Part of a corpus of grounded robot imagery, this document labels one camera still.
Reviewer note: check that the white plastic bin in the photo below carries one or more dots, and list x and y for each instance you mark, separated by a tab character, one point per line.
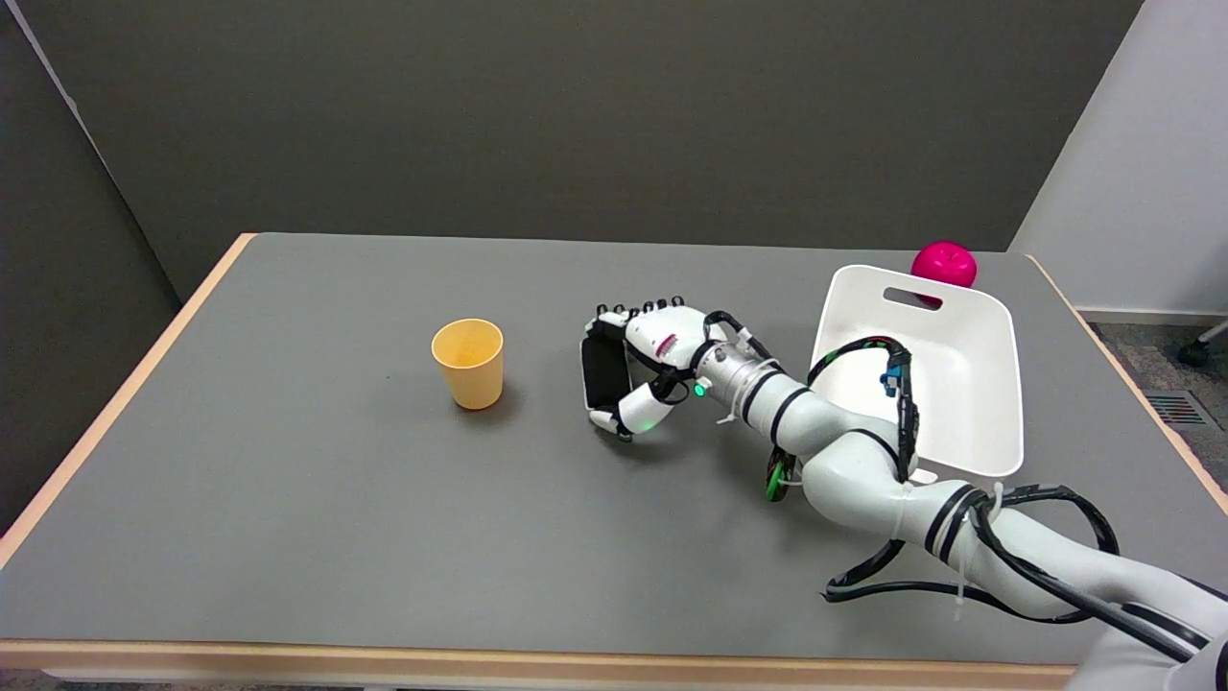
945	369

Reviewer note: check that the floor vent grille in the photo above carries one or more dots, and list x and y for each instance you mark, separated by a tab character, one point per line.
1182	409

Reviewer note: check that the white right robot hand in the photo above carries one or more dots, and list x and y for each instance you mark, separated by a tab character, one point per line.
652	369

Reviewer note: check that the black blackboard eraser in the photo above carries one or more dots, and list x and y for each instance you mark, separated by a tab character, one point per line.
604	372

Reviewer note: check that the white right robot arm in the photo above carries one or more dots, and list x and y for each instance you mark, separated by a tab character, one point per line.
921	480

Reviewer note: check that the pink toy apple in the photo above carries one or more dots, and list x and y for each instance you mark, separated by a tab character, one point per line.
944	265

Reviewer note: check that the black chair caster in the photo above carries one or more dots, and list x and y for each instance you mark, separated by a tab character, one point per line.
1196	353

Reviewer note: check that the yellow plastic cup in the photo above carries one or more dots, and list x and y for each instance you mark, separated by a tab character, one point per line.
469	362

